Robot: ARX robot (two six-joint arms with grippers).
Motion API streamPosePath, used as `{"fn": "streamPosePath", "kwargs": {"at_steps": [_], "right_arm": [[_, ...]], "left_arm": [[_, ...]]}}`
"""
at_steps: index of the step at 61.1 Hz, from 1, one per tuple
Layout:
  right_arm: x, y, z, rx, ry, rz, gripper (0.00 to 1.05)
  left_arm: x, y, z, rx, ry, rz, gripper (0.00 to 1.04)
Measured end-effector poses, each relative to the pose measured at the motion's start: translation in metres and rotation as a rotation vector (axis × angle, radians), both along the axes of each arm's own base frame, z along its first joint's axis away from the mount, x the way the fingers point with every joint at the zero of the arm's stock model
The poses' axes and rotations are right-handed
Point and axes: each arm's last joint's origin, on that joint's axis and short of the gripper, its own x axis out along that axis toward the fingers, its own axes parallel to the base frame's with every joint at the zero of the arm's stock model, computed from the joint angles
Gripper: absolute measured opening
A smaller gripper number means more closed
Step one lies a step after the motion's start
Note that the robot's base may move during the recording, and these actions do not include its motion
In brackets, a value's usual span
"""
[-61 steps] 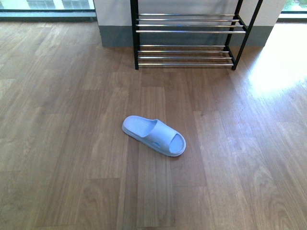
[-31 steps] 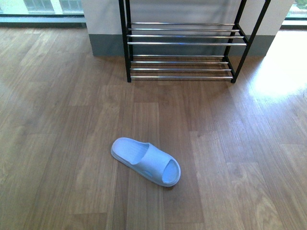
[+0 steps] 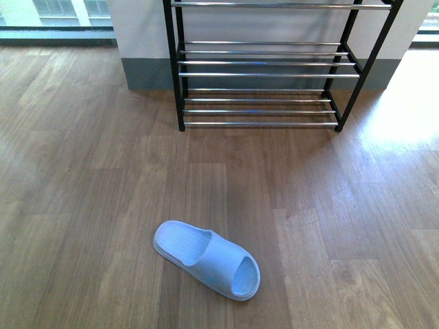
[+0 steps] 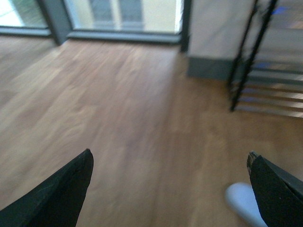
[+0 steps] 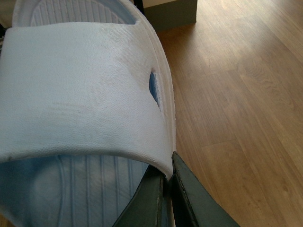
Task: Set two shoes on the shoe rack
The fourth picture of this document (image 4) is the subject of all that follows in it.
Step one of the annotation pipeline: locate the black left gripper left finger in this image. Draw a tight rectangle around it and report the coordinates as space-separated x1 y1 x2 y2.
0 149 94 227

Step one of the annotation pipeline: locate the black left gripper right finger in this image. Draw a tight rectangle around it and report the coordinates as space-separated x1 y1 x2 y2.
247 151 303 227

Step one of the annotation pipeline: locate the black metal shoe rack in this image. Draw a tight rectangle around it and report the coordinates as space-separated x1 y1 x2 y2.
227 0 303 118

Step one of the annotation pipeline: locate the light blue slipper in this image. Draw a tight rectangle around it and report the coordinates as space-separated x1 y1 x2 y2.
225 182 267 227

